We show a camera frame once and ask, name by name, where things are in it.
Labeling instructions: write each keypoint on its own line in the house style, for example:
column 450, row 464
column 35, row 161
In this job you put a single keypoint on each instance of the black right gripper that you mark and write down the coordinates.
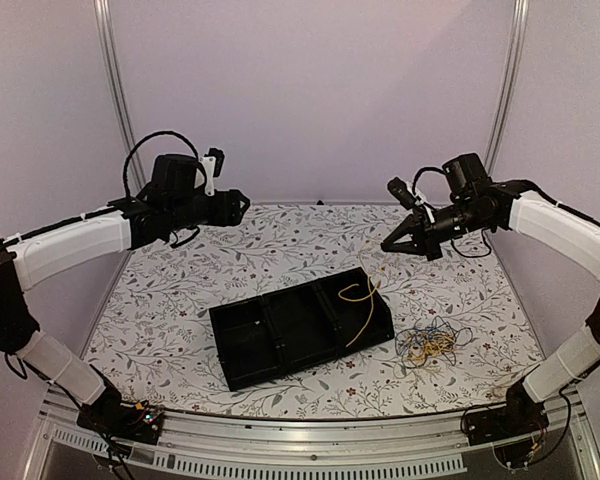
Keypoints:
column 428, row 247

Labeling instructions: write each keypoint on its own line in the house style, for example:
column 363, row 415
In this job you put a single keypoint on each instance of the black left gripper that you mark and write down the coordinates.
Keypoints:
column 228, row 212

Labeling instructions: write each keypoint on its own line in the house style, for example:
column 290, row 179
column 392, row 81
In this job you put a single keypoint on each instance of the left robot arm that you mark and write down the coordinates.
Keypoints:
column 180, row 196

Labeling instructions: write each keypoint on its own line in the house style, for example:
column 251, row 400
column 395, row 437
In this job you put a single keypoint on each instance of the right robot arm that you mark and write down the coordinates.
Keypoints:
column 570, row 276

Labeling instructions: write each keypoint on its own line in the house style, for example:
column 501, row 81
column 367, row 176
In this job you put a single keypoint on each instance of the floral table mat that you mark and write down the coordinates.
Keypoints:
column 461, row 337

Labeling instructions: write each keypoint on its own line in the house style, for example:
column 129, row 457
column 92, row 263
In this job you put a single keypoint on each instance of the black three-compartment tray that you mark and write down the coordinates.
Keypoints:
column 269, row 336

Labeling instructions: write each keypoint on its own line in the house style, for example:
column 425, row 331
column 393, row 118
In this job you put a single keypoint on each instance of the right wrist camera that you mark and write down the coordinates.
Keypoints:
column 411, row 199

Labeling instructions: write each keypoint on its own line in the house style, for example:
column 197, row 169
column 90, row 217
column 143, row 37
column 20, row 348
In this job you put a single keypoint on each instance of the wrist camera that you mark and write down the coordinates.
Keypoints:
column 212, row 163
column 411, row 199

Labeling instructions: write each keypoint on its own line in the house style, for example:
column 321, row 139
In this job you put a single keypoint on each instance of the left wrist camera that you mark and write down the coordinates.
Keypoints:
column 212, row 163

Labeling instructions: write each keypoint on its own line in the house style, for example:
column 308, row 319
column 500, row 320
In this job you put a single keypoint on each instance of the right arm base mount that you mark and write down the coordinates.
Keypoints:
column 505, row 425

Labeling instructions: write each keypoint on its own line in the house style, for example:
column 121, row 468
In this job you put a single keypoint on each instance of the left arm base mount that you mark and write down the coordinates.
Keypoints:
column 141, row 423

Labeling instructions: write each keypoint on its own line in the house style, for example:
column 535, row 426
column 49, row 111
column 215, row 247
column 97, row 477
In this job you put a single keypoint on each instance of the aluminium front rail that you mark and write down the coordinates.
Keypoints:
column 198, row 446

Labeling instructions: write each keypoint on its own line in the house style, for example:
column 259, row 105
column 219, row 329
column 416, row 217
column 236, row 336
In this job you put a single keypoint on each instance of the right aluminium frame post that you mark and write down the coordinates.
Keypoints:
column 515, row 48

